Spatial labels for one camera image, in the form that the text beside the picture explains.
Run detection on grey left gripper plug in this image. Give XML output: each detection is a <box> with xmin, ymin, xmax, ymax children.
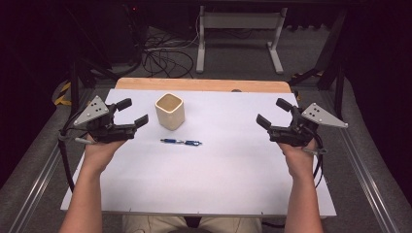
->
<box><xmin>74</xmin><ymin>137</ymin><xmax>97</xmax><ymax>146</ymax></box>

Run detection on black tripod stand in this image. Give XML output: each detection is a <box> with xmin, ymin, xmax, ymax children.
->
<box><xmin>62</xmin><ymin>4</ymin><xmax>120</xmax><ymax>115</ymax></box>

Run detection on white paper sheet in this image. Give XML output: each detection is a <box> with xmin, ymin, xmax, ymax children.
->
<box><xmin>60</xmin><ymin>88</ymin><xmax>337</xmax><ymax>217</ymax></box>

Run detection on grey gripper plug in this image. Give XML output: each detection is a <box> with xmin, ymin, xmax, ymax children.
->
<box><xmin>302</xmin><ymin>147</ymin><xmax>328</xmax><ymax>155</ymax></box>
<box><xmin>74</xmin><ymin>137</ymin><xmax>97</xmax><ymax>146</ymax></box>

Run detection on black floor cable tangle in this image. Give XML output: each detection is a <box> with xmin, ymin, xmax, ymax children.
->
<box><xmin>140</xmin><ymin>32</ymin><xmax>195</xmax><ymax>79</ymax></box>

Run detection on yellow black striped tape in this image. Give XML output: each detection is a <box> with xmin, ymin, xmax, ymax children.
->
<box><xmin>52</xmin><ymin>81</ymin><xmax>73</xmax><ymax>107</ymax></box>

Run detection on white floor cable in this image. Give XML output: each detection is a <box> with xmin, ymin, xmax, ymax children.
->
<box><xmin>145</xmin><ymin>14</ymin><xmax>201</xmax><ymax>53</ymax></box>

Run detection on black metal stand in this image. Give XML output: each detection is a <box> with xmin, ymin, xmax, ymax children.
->
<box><xmin>288</xmin><ymin>9</ymin><xmax>346</xmax><ymax>121</ymax></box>

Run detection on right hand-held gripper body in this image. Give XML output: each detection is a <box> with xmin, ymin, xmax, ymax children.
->
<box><xmin>267</xmin><ymin>102</ymin><xmax>349</xmax><ymax>148</ymax></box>

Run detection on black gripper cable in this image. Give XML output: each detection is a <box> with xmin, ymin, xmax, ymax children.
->
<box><xmin>57</xmin><ymin>110</ymin><xmax>95</xmax><ymax>193</ymax></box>
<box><xmin>302</xmin><ymin>129</ymin><xmax>326</xmax><ymax>189</ymax></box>

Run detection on person's left hand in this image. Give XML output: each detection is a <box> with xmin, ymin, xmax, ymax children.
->
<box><xmin>82</xmin><ymin>139</ymin><xmax>127</xmax><ymax>176</ymax></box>

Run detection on grey right gripper plug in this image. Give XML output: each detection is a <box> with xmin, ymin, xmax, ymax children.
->
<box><xmin>302</xmin><ymin>147</ymin><xmax>328</xmax><ymax>155</ymax></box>

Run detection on person's beige trousers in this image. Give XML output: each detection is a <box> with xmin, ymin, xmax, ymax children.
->
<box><xmin>121</xmin><ymin>215</ymin><xmax>263</xmax><ymax>233</ymax></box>

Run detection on wooden table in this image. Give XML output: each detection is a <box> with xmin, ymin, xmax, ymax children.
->
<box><xmin>115</xmin><ymin>77</ymin><xmax>292</xmax><ymax>94</ymax></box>

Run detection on white metal stand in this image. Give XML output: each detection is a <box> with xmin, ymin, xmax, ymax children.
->
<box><xmin>195</xmin><ymin>5</ymin><xmax>289</xmax><ymax>75</ymax></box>

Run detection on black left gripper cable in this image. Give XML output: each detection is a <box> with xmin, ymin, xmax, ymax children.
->
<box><xmin>57</xmin><ymin>110</ymin><xmax>95</xmax><ymax>193</ymax></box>

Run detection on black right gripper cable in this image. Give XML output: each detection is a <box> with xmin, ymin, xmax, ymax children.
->
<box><xmin>302</xmin><ymin>129</ymin><xmax>326</xmax><ymax>189</ymax></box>

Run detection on person's right hand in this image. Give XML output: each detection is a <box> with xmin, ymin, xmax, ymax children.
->
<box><xmin>278</xmin><ymin>138</ymin><xmax>321</xmax><ymax>180</ymax></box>

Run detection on aluminium rail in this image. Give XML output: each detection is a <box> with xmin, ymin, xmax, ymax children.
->
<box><xmin>8</xmin><ymin>147</ymin><xmax>63</xmax><ymax>233</ymax></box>
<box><xmin>339</xmin><ymin>129</ymin><xmax>403</xmax><ymax>233</ymax></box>

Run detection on blue pen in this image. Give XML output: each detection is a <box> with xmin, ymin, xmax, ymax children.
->
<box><xmin>159</xmin><ymin>138</ymin><xmax>203</xmax><ymax>148</ymax></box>

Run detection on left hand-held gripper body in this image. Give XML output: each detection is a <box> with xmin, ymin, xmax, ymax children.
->
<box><xmin>73</xmin><ymin>95</ymin><xmax>137</xmax><ymax>144</ymax></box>

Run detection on beige square cup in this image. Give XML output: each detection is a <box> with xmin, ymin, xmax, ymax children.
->
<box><xmin>154</xmin><ymin>92</ymin><xmax>186</xmax><ymax>132</ymax></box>

